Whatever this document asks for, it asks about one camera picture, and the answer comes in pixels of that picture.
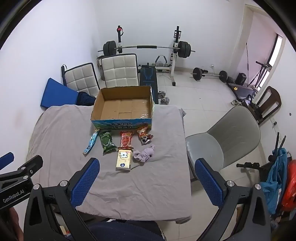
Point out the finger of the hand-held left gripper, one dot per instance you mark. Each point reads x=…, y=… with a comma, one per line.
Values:
x=32, y=164
x=5, y=160

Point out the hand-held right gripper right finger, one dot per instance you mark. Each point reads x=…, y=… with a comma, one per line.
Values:
x=208, y=183

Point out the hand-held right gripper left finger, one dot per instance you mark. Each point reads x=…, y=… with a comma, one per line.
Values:
x=85, y=183

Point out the blue snack packet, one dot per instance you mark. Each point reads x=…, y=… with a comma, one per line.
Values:
x=92, y=141

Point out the cream tissue pack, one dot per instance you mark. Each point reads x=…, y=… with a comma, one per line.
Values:
x=124, y=161

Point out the green snack packet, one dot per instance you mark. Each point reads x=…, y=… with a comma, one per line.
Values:
x=107, y=141

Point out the red snack packet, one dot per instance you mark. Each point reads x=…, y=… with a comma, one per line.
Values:
x=125, y=140

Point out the orange panda snack packet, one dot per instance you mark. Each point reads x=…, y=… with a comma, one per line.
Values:
x=144, y=136

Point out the cardboard box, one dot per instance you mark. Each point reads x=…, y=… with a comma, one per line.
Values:
x=122, y=109

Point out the grey table cloth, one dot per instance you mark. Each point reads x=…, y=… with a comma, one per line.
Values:
x=138, y=190

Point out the grey shell chair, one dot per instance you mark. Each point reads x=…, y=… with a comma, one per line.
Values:
x=231, y=132

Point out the person's dark clothing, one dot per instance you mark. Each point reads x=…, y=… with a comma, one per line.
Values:
x=124, y=231

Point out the blue cloth bag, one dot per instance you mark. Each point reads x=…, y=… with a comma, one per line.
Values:
x=275, y=176

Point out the blue foam mat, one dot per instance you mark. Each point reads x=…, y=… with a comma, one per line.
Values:
x=57, y=95

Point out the dark blue jacket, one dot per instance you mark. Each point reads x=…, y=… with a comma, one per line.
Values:
x=85, y=99

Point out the white shoes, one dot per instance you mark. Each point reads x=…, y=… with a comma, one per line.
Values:
x=236, y=103

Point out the chrome dumbbell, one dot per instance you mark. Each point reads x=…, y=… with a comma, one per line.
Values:
x=161, y=94
x=165, y=100

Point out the white padded chair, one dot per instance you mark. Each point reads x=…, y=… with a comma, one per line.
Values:
x=81, y=81
x=119, y=70

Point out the black treadmill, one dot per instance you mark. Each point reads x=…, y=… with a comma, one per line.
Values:
x=242, y=91

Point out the brown wooden chair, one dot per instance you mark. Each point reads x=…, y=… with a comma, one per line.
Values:
x=272, y=97

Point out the short barbell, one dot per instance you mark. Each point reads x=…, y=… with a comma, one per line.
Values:
x=197, y=74

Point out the black speaker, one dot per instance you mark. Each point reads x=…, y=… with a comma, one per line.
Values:
x=241, y=78

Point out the black weight bench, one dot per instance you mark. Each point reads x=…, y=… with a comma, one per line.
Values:
x=148, y=78

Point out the white bench press rack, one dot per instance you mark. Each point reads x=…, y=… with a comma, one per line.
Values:
x=174, y=64

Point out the black tripod stand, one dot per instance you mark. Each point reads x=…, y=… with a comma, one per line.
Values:
x=263, y=69

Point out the long barbell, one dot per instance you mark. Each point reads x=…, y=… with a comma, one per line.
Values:
x=145, y=47

